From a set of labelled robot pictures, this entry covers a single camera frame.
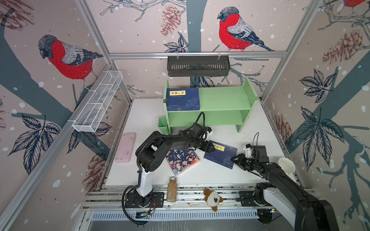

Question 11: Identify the dark blue bottom book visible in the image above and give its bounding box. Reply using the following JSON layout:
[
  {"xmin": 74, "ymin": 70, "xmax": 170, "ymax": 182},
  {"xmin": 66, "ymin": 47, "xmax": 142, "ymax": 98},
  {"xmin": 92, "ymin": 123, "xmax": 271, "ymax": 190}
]
[{"xmin": 204, "ymin": 141, "xmax": 237, "ymax": 169}]

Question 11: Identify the blue book wide yellow label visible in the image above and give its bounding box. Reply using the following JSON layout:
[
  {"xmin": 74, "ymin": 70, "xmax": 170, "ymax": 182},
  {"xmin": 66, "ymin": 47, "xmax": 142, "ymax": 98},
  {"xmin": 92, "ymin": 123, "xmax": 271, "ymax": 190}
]
[{"xmin": 167, "ymin": 106, "xmax": 200, "ymax": 112}]

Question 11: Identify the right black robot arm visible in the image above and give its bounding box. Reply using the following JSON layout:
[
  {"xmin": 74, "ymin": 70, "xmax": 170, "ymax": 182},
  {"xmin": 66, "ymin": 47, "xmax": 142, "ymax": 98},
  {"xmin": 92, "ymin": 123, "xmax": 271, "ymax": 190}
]
[{"xmin": 231, "ymin": 144, "xmax": 339, "ymax": 231}]

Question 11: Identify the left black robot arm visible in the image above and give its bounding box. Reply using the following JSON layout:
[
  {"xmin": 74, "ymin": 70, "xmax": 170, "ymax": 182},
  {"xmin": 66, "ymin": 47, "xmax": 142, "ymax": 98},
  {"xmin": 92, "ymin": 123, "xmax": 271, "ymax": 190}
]
[{"xmin": 122, "ymin": 123, "xmax": 215, "ymax": 207}]

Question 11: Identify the illustrated Chinese history book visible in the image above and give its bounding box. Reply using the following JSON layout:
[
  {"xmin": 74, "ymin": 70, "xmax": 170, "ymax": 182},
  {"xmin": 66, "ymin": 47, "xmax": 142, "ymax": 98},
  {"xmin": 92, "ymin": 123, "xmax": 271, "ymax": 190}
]
[{"xmin": 166, "ymin": 148, "xmax": 199, "ymax": 176}]

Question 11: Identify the white ceramic mug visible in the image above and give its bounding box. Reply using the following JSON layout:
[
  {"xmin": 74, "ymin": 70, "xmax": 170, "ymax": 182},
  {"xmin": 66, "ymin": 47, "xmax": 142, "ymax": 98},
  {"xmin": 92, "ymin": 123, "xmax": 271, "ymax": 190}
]
[{"xmin": 278, "ymin": 157, "xmax": 297, "ymax": 183}]

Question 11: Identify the green two-tier wooden shelf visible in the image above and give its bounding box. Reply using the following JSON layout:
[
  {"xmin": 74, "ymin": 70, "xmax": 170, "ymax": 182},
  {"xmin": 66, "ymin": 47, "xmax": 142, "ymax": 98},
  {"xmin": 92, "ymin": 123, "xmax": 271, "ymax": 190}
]
[{"xmin": 158, "ymin": 80, "xmax": 258, "ymax": 134}]

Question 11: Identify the brown white plush toy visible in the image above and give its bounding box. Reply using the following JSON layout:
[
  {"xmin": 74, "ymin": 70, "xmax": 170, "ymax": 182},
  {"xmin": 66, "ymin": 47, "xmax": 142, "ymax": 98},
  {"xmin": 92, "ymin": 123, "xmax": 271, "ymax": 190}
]
[{"xmin": 203, "ymin": 188, "xmax": 224, "ymax": 212}]

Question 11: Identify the glass jar of grains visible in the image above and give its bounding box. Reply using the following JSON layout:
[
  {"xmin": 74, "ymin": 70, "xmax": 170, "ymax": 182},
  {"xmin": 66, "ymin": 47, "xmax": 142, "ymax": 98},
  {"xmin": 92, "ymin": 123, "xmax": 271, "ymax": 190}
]
[{"xmin": 167, "ymin": 177, "xmax": 177, "ymax": 203}]

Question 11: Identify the pink flat tray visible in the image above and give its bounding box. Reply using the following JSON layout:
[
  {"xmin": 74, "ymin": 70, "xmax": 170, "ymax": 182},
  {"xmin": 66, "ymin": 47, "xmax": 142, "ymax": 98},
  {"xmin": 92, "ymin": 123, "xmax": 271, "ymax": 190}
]
[{"xmin": 114, "ymin": 132, "xmax": 136, "ymax": 163}]

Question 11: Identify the dark hanging perforated basket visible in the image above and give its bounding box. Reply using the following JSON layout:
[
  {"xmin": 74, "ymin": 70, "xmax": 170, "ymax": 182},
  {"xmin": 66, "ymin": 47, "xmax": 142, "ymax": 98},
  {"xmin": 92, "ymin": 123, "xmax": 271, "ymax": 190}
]
[{"xmin": 167, "ymin": 55, "xmax": 230, "ymax": 77}]

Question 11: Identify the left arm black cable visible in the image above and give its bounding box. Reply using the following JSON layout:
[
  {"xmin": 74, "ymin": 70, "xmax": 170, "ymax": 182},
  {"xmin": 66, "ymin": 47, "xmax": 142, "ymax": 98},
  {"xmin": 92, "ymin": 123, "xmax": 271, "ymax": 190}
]
[{"xmin": 184, "ymin": 112, "xmax": 206, "ymax": 133}]

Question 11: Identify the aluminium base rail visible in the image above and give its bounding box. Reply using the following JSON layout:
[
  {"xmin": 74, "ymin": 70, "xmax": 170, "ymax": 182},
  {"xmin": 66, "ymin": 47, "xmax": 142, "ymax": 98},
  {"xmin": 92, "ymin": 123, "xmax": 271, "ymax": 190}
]
[{"xmin": 82, "ymin": 185, "xmax": 254, "ymax": 210}]

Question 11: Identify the white wire mesh tray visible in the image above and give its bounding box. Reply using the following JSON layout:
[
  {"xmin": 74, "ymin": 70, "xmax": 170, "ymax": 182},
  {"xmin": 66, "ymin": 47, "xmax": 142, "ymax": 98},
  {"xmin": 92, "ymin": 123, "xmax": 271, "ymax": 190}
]
[{"xmin": 72, "ymin": 70, "xmax": 123, "ymax": 132}]

